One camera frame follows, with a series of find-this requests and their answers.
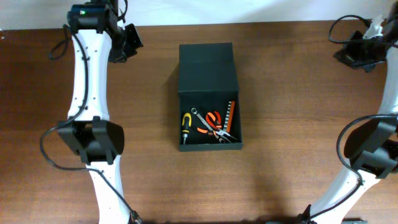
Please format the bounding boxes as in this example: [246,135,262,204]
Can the black box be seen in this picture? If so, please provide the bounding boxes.
[178,43,243,152]

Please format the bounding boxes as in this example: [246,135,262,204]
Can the silver double ring wrench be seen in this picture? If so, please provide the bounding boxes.
[191,108,226,143]

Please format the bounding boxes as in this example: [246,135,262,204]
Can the yellow black stubby screwdriver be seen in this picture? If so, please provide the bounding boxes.
[182,113,192,145]

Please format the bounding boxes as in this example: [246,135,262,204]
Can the small red pliers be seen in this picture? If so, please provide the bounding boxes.
[205,111,222,130]

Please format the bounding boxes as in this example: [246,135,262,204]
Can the orange socket bit rail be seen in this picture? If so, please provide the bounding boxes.
[223,101,236,133]

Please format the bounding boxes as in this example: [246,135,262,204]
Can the orange black needle-nose pliers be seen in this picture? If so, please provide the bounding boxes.
[197,128,238,143]

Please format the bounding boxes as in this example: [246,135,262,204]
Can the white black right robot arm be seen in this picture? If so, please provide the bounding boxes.
[294,3,397,223]

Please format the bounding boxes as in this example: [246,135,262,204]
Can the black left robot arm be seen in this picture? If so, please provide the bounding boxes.
[57,1,142,223]

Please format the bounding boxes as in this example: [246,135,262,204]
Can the black right camera cable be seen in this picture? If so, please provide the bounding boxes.
[328,14,398,187]

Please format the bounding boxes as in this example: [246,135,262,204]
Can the black camera cable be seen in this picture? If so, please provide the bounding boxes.
[39,0,144,224]
[328,14,398,187]

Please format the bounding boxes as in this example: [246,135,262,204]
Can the black left camera cable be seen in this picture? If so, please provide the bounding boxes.
[39,0,144,224]

